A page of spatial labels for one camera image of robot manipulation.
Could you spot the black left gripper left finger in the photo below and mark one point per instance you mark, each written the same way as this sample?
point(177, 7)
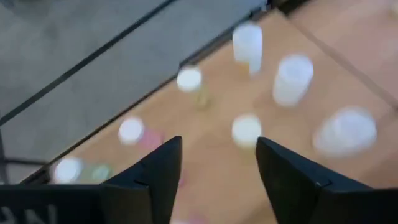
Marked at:
point(149, 193)

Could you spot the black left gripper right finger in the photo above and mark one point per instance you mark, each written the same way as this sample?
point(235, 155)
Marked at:
point(295, 193)

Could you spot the white opaque plastic bottle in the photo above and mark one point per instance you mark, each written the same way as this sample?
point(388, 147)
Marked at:
point(247, 46)
point(292, 79)
point(345, 130)

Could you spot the green pill bottle white cap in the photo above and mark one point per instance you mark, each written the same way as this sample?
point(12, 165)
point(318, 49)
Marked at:
point(66, 169)

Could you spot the wooden shelf black metal frame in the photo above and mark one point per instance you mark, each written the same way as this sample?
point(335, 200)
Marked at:
point(224, 102)

